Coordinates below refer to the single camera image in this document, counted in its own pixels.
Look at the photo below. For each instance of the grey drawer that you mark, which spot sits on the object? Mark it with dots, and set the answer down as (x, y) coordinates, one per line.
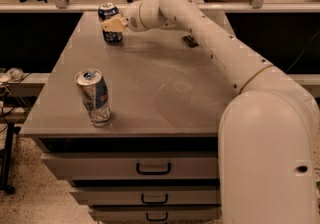
(155, 213)
(132, 165)
(154, 195)

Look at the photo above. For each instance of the silver red bull can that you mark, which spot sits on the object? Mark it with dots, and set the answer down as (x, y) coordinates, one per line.
(94, 93)

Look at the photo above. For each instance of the dark rxbar chocolate bar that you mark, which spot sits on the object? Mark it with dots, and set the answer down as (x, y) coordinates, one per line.
(190, 41)

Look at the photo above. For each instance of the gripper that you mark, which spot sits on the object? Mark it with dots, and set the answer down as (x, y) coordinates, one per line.
(132, 18)

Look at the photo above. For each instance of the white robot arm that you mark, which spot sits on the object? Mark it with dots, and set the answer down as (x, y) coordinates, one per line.
(265, 133)

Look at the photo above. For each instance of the clutter on left ledge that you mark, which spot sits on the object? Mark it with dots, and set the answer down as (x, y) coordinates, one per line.
(12, 75)

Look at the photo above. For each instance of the blue pepsi can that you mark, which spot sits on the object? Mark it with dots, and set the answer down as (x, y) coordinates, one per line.
(108, 16)

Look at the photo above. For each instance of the black stand with caster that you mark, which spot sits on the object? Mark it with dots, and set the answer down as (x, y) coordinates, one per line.
(5, 158)

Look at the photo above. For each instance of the top grey drawer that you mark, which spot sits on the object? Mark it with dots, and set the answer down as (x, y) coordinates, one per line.
(132, 165)

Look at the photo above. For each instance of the bottom grey drawer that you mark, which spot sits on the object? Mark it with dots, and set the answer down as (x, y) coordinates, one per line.
(155, 213)

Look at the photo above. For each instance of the grey drawer cabinet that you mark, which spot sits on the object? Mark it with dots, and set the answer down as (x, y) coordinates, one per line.
(163, 97)

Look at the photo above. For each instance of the middle grey drawer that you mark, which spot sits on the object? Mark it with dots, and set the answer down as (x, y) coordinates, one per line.
(154, 195)

